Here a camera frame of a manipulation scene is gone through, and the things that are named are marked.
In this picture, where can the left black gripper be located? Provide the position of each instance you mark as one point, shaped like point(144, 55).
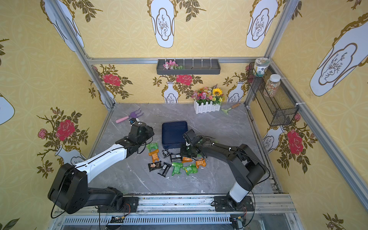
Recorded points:
point(147, 133)

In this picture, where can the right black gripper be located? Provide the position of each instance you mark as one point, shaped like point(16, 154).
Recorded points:
point(189, 148)

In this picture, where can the orange cookie packet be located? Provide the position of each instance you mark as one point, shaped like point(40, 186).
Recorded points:
point(200, 162)
point(186, 160)
point(154, 155)

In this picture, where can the green cookie packet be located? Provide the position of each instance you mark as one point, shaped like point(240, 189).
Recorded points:
point(190, 169)
point(177, 168)
point(152, 147)

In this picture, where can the black barcode packet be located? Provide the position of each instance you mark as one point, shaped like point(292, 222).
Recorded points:
point(176, 158)

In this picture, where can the dark blue storage box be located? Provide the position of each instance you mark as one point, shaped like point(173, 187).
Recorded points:
point(172, 134)

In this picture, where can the small black checkered packet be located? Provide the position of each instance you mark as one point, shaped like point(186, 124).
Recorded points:
point(166, 153)

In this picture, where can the black cookie packet with picture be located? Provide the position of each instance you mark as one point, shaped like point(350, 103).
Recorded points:
point(155, 166)

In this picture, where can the black cookie packet barcode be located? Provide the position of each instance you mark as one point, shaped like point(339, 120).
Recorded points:
point(164, 170)

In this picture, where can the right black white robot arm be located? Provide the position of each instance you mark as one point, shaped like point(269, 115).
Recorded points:
point(246, 167)

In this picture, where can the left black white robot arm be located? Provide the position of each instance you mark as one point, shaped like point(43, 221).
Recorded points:
point(70, 190)

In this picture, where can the pink purple toy rake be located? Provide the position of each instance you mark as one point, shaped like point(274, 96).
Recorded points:
point(134, 114)

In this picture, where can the green toy garden shovel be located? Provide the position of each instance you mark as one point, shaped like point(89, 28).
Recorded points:
point(226, 111)

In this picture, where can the white fence flower pot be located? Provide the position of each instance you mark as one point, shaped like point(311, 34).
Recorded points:
point(207, 99)

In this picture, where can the pink flowers in tray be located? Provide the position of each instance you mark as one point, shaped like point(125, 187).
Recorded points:
point(172, 65)

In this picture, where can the small circuit board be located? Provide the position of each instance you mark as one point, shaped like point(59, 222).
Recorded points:
point(117, 219)

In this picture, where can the clear white lid jar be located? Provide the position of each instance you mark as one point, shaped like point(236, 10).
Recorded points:
point(272, 85)

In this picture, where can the white lid patterned jar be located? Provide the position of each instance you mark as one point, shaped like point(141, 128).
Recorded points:
point(260, 66)

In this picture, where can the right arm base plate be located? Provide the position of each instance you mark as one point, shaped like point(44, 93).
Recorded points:
point(227, 204)

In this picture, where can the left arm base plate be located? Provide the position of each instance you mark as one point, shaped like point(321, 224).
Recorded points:
point(122, 205)

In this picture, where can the grey wall shelf tray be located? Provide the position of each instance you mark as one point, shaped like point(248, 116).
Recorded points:
point(192, 66)

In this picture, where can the black wire mesh basket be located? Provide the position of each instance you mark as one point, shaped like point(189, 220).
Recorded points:
point(276, 103)

